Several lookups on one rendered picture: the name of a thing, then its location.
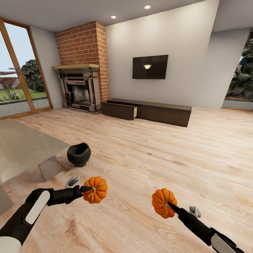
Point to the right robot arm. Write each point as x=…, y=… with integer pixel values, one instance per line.
x=220, y=242

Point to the cauldron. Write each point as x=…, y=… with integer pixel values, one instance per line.
x=79, y=154

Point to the wall mounted tv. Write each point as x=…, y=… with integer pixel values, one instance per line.
x=152, y=67

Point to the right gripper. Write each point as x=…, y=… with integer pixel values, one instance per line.
x=189, y=220

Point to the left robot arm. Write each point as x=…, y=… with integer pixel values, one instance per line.
x=14, y=233

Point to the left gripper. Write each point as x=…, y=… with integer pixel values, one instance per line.
x=69, y=195

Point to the pumpkin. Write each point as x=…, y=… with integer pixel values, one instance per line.
x=98, y=192
x=160, y=201

